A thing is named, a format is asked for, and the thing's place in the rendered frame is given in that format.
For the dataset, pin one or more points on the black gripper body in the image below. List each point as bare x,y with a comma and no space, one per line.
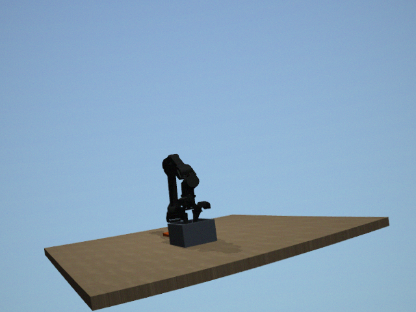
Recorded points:
200,205

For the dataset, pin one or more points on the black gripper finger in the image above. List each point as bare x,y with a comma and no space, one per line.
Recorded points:
196,214
184,217

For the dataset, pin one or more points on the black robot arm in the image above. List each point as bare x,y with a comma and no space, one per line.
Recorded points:
174,167

